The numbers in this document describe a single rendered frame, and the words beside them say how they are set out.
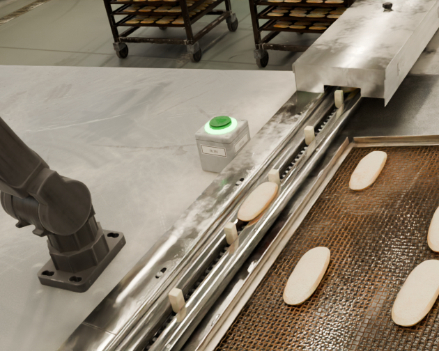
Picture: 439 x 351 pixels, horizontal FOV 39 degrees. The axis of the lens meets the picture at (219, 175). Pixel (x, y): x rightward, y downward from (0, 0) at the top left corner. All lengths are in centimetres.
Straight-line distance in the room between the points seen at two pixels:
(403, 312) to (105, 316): 36
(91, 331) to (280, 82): 77
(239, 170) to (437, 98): 44
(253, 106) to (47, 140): 44
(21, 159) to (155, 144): 45
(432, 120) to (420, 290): 56
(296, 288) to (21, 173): 37
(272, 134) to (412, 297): 51
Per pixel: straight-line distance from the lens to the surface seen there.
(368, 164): 88
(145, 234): 97
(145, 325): 78
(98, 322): 79
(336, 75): 117
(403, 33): 128
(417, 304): 64
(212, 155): 105
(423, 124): 115
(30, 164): 81
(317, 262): 72
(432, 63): 140
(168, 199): 103
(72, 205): 84
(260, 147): 104
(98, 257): 91
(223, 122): 104
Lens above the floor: 139
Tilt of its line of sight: 32 degrees down
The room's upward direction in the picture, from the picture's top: 11 degrees counter-clockwise
